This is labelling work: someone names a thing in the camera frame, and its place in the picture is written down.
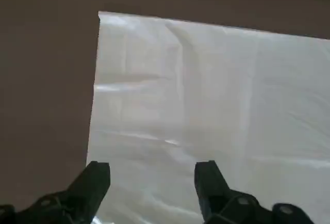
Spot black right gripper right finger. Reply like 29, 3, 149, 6
194, 159, 314, 224

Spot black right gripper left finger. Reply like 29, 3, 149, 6
0, 160, 111, 224

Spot cream white tablecloth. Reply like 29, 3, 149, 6
86, 11, 330, 224

